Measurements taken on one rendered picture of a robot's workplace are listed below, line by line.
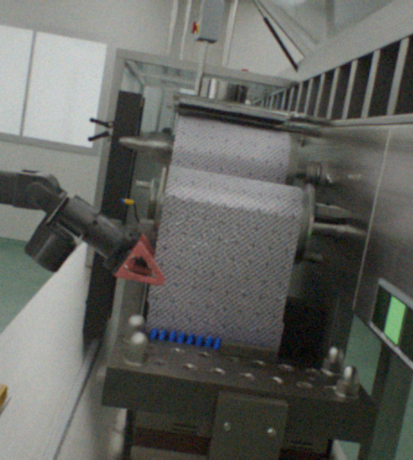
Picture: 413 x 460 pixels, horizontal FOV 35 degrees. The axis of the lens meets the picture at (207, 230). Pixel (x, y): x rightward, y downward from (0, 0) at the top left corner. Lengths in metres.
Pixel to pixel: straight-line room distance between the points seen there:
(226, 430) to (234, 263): 0.30
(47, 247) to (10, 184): 0.12
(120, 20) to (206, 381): 5.97
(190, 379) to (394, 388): 0.55
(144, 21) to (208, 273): 5.73
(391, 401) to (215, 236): 0.52
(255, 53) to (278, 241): 5.67
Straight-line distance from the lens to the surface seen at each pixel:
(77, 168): 6.76
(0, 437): 1.04
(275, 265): 1.14
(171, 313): 1.15
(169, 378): 0.98
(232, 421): 0.98
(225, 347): 1.11
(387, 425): 1.43
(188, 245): 1.13
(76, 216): 1.11
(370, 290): 1.02
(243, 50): 6.75
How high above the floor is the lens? 1.37
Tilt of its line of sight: 8 degrees down
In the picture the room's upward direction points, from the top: 10 degrees clockwise
